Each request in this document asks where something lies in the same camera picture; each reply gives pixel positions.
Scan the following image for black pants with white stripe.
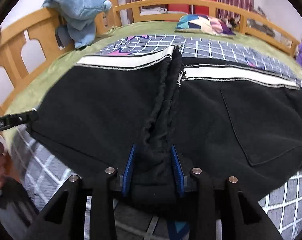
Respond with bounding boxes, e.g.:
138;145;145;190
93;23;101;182
27;46;302;199

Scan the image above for green blanket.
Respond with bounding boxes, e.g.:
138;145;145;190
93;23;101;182
5;22;302;114

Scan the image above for grey checked bed sheet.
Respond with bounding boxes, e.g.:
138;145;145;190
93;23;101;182
6;34;302;239

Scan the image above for light blue towel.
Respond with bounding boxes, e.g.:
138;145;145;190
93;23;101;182
42;0;112;49

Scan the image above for colourful patchwork pillow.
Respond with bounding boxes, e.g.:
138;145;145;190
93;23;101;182
175;14;235;36

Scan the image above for red chair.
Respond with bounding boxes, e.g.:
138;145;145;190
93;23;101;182
195;0;218;16
167;4;190;14

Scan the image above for wooden bed frame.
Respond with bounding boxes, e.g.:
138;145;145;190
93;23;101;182
0;0;300;116

